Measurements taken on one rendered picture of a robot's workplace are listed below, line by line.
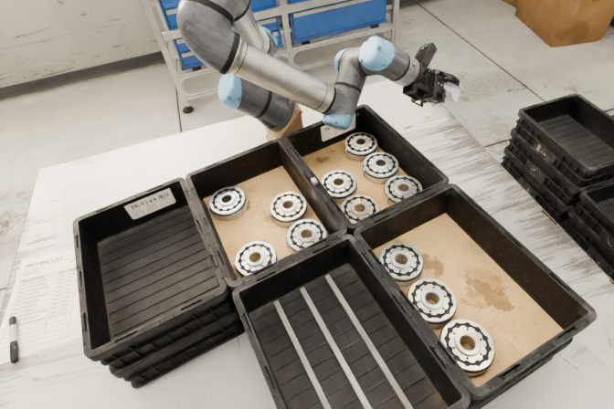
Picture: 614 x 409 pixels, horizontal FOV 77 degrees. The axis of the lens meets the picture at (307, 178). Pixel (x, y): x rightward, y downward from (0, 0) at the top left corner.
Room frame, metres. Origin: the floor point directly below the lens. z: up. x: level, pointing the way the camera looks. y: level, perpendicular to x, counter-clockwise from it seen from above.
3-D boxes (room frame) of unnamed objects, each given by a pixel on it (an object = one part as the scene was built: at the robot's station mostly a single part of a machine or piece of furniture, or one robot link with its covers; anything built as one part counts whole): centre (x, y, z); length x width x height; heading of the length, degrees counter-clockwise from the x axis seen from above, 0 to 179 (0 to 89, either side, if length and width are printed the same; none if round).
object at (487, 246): (0.39, -0.30, 0.87); 0.40 x 0.30 x 0.11; 21
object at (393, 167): (0.79, -0.22, 0.86); 0.10 x 0.10 x 0.01
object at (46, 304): (0.60, 0.79, 0.70); 0.33 x 0.23 x 0.01; 11
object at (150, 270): (0.54, 0.41, 0.87); 0.40 x 0.30 x 0.11; 21
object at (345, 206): (0.64, -0.13, 0.86); 0.10 x 0.10 x 0.01
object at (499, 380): (0.39, -0.30, 0.92); 0.40 x 0.30 x 0.02; 21
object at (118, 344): (0.54, 0.41, 0.92); 0.40 x 0.30 x 0.02; 21
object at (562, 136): (1.10, -1.12, 0.37); 0.40 x 0.30 x 0.45; 11
